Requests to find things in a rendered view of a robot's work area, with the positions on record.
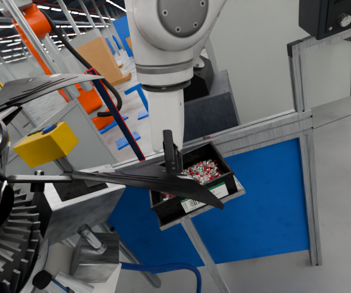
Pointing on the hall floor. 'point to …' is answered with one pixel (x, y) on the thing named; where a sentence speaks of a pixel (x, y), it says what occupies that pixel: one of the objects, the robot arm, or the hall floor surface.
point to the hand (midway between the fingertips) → (174, 162)
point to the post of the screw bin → (204, 254)
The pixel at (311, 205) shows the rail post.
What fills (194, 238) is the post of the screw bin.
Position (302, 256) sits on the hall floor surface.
